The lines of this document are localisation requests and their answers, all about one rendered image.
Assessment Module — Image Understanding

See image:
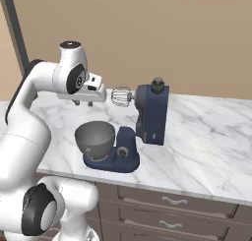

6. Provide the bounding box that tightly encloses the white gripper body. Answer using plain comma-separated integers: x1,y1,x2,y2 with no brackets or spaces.
56,83,108,104

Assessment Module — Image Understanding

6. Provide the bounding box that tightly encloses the grey mixer bowl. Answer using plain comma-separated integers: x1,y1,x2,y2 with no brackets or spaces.
74,120,117,161

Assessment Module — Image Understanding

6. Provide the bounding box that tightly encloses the navy stand mixer base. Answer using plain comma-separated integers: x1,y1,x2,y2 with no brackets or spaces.
82,126,142,174

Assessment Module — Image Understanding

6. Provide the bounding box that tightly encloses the navy stand mixer head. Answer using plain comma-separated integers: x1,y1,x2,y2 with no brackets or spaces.
133,77,171,147

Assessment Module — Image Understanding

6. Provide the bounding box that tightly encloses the brown drawer front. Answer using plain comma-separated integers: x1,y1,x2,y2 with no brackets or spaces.
116,184,240,220
117,204,231,241

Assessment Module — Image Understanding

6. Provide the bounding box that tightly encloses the silver wire whisk attachment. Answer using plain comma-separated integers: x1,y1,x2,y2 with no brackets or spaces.
110,86,137,108

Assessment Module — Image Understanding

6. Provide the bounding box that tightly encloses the dark grey wall post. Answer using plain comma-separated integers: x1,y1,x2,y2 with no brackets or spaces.
0,0,31,76

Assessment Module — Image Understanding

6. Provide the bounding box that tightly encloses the silver wavy drawer handle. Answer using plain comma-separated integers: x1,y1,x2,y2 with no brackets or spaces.
158,218,184,230
160,196,189,207

